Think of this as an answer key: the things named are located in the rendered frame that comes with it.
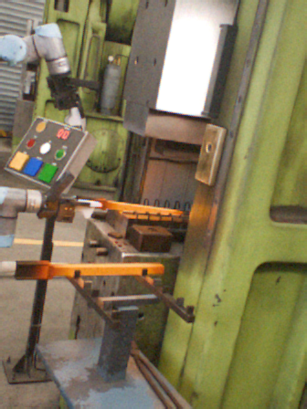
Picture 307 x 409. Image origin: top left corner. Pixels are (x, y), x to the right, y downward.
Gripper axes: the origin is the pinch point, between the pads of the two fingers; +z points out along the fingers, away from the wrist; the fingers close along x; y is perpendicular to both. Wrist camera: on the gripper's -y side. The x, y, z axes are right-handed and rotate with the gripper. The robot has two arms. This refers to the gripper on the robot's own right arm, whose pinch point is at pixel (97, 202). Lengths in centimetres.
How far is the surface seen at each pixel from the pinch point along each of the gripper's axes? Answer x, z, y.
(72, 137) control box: -46.7, 1.5, -15.1
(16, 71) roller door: -782, 108, -24
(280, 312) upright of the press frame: 42, 53, 20
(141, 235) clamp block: 19.4, 9.3, 4.9
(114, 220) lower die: -3.7, 9.0, 7.0
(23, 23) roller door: -781, 107, -104
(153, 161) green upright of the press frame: -18.3, 26.2, -14.2
